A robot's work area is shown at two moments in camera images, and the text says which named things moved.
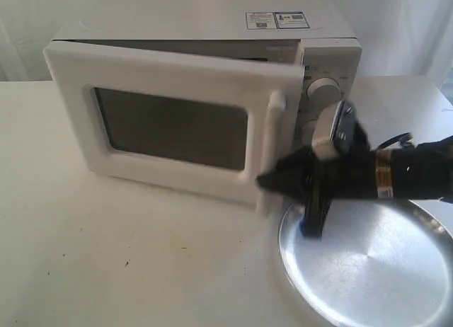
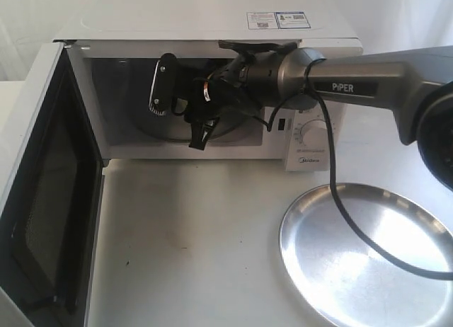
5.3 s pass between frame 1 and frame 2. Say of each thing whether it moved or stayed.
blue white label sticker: stayed
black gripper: moved
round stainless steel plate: stayed
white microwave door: moved
